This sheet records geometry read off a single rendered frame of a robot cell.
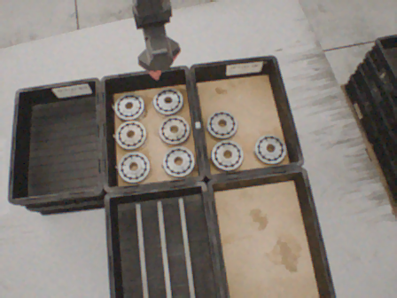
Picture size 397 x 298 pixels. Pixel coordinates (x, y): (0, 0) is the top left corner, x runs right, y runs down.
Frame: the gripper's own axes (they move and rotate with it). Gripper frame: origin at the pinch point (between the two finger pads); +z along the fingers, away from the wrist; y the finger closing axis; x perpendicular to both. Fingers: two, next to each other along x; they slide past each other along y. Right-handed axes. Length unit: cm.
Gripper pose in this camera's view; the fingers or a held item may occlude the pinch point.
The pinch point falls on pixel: (162, 69)
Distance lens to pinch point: 99.5
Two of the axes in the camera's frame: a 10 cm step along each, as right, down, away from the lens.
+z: 0.4, 3.6, 9.3
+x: -7.8, -5.7, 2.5
